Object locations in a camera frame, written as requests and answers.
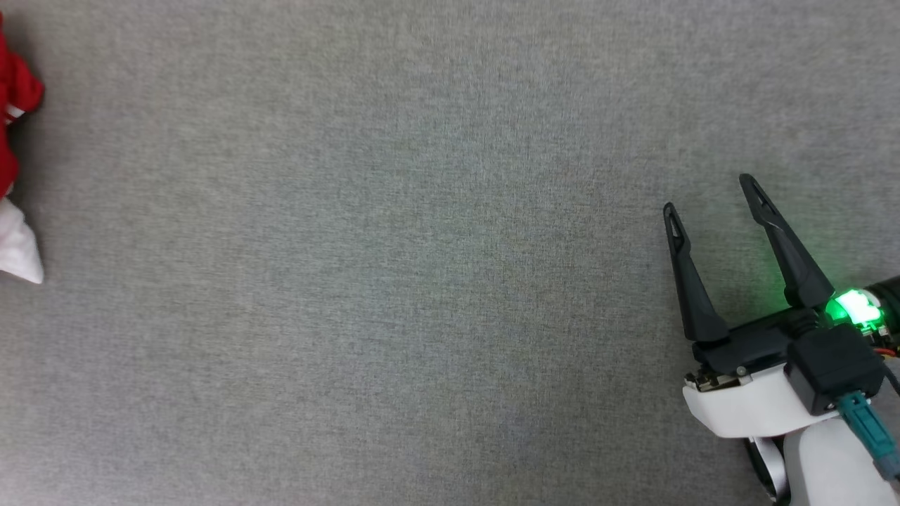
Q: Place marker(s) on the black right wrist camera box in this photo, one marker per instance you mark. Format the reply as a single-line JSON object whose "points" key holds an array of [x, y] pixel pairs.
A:
{"points": [[833, 365]]}

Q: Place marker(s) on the grey fabric sofa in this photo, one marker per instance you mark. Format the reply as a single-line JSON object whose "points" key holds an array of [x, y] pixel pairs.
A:
{"points": [[365, 267]]}

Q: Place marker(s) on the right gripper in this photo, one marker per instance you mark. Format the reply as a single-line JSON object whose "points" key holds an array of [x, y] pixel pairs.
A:
{"points": [[745, 407]]}

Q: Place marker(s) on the red and white basketball jersey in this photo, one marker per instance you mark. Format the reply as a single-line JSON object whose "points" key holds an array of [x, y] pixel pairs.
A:
{"points": [[17, 91]]}

